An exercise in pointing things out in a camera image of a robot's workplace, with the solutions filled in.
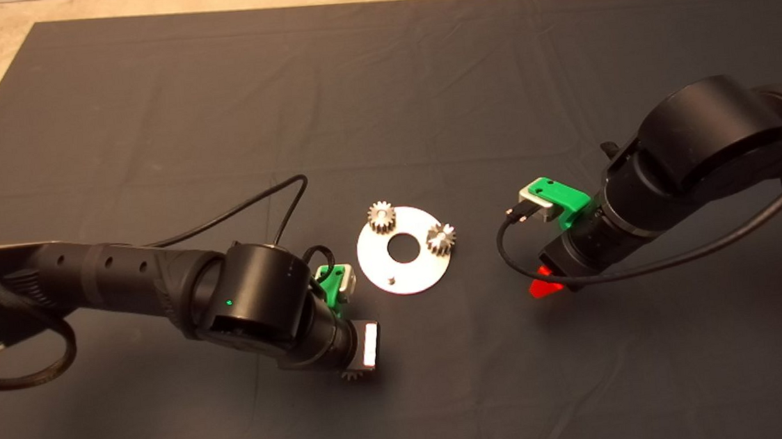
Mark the dark steel spur gear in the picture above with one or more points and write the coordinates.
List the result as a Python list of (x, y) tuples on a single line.
[(440, 243)]

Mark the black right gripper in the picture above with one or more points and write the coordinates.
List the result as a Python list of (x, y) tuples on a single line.
[(575, 257)]

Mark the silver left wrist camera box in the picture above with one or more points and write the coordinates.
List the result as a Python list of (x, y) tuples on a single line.
[(347, 282)]

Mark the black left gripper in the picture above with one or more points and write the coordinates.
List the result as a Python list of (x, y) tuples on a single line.
[(366, 343)]

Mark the small steel spur gear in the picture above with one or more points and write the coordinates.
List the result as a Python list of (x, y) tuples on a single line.
[(353, 374), (382, 225)]

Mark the dark grey table cloth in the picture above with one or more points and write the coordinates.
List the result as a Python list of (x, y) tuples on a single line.
[(421, 70)]

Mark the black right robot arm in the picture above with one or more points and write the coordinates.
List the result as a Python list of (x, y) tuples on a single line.
[(706, 146)]

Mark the green left camera mount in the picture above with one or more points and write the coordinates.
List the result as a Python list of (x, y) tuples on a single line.
[(330, 287)]

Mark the round metal carrier plate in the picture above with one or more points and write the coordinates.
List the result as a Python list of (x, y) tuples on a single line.
[(409, 274)]

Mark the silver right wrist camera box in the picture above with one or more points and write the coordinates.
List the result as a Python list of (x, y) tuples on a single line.
[(540, 206)]

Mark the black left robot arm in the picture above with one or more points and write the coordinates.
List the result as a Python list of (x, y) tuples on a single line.
[(123, 275)]

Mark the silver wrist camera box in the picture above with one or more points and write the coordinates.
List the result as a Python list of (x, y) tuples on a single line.
[(347, 282), (540, 206)]

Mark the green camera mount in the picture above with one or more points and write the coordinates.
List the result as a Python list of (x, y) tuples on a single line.
[(330, 287), (563, 195)]

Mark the green right camera mount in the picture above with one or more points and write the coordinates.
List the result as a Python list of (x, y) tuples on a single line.
[(563, 195)]

